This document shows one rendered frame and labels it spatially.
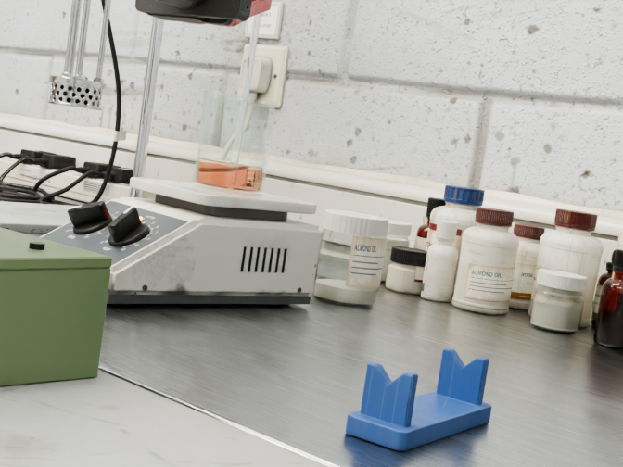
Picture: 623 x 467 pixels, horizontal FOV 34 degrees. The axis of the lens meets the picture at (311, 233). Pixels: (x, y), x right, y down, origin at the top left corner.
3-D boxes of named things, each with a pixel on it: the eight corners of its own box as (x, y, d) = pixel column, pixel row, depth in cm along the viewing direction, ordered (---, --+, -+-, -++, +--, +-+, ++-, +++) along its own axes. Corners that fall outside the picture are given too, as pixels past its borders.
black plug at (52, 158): (41, 168, 157) (43, 154, 157) (25, 164, 160) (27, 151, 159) (78, 170, 162) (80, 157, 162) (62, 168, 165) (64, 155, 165)
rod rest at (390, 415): (401, 453, 47) (413, 379, 47) (341, 433, 49) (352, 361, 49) (491, 422, 56) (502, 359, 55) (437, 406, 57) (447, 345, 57)
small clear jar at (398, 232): (383, 275, 115) (391, 219, 114) (413, 285, 110) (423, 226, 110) (341, 273, 112) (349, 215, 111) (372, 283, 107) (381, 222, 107)
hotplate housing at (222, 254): (106, 309, 72) (120, 198, 71) (25, 274, 82) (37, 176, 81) (334, 309, 87) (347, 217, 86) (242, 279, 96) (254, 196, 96)
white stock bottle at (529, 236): (485, 300, 106) (498, 220, 105) (523, 304, 108) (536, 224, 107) (509, 309, 102) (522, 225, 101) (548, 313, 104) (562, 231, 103)
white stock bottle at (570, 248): (590, 322, 101) (608, 215, 100) (590, 331, 95) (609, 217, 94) (528, 311, 103) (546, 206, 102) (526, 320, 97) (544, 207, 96)
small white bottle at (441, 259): (457, 303, 101) (469, 224, 101) (437, 303, 99) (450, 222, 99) (434, 296, 104) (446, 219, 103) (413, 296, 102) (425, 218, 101)
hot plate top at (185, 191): (204, 206, 77) (206, 194, 77) (123, 185, 86) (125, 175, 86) (321, 215, 85) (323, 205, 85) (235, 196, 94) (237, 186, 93)
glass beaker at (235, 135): (222, 191, 90) (234, 96, 89) (279, 202, 86) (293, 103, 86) (169, 187, 84) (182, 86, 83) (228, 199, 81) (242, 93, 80)
